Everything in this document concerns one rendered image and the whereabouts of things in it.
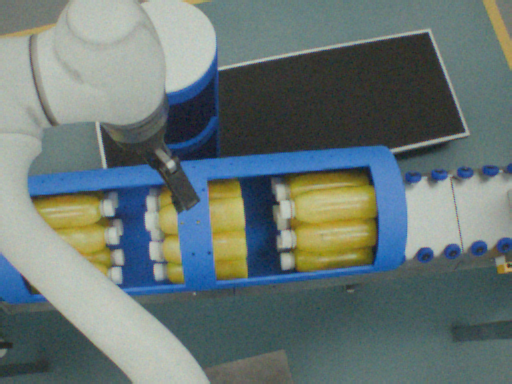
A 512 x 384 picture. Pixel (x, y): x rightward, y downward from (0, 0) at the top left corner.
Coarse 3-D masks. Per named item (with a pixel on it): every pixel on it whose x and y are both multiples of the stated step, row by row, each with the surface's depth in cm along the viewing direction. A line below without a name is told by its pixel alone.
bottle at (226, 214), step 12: (168, 204) 127; (216, 204) 125; (228, 204) 125; (240, 204) 126; (156, 216) 126; (168, 216) 124; (216, 216) 125; (228, 216) 125; (240, 216) 125; (156, 228) 126; (168, 228) 125; (216, 228) 126; (228, 228) 126; (240, 228) 127
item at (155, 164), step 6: (168, 150) 81; (144, 156) 80; (168, 156) 82; (150, 162) 81; (156, 162) 81; (156, 168) 81; (162, 174) 82; (162, 180) 84; (168, 186) 83; (174, 204) 85
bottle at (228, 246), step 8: (224, 232) 129; (232, 232) 129; (240, 232) 129; (168, 240) 128; (176, 240) 128; (216, 240) 128; (224, 240) 128; (232, 240) 128; (240, 240) 128; (160, 248) 128; (168, 248) 128; (176, 248) 127; (216, 248) 128; (224, 248) 128; (232, 248) 128; (240, 248) 128; (160, 256) 129; (168, 256) 128; (176, 256) 128; (216, 256) 128; (224, 256) 129; (232, 256) 129; (240, 256) 129; (176, 264) 130
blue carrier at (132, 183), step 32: (224, 160) 130; (256, 160) 129; (288, 160) 128; (320, 160) 128; (352, 160) 128; (384, 160) 128; (32, 192) 122; (64, 192) 123; (128, 192) 143; (256, 192) 147; (384, 192) 124; (128, 224) 146; (192, 224) 120; (256, 224) 149; (384, 224) 123; (0, 256) 117; (128, 256) 145; (192, 256) 121; (256, 256) 145; (384, 256) 127; (0, 288) 120; (128, 288) 126; (160, 288) 127; (192, 288) 128; (224, 288) 132
